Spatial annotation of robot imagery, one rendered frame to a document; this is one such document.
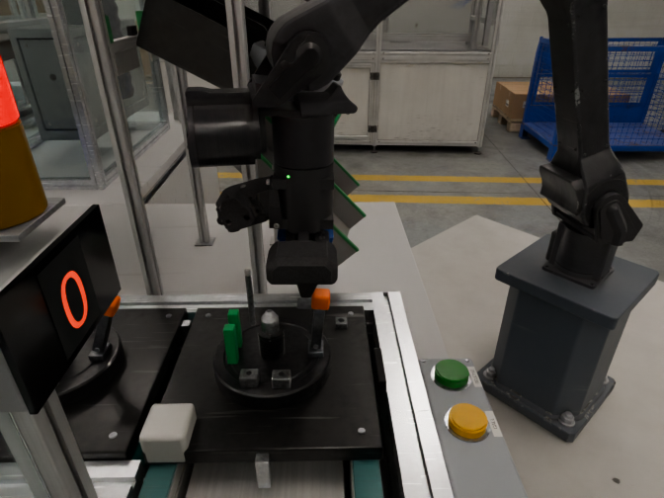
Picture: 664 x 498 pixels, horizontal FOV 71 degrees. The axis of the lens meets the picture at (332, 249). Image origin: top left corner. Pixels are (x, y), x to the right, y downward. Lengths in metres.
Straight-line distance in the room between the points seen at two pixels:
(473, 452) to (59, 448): 0.37
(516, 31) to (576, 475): 8.86
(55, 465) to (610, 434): 0.63
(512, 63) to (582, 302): 8.84
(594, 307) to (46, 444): 0.53
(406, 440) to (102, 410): 0.33
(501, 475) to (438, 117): 4.20
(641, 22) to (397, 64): 6.28
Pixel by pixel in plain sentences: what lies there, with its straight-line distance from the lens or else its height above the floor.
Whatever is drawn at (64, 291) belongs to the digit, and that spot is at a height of 1.21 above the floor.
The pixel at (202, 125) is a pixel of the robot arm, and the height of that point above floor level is 1.27.
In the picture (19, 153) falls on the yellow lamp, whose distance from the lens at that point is 0.29.
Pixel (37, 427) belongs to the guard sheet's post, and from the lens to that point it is 0.40.
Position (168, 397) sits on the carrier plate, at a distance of 0.58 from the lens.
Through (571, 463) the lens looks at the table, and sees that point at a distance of 0.70.
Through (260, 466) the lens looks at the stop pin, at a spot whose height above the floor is 0.96.
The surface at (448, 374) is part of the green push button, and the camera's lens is 0.59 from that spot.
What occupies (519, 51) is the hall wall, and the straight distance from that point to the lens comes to 9.37.
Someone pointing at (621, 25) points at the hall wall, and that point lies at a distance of 9.95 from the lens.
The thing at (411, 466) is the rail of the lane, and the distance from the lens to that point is 0.51.
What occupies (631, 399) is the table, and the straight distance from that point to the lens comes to 0.82.
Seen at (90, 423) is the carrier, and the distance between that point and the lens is 0.58.
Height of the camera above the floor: 1.37
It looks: 29 degrees down
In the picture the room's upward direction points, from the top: straight up
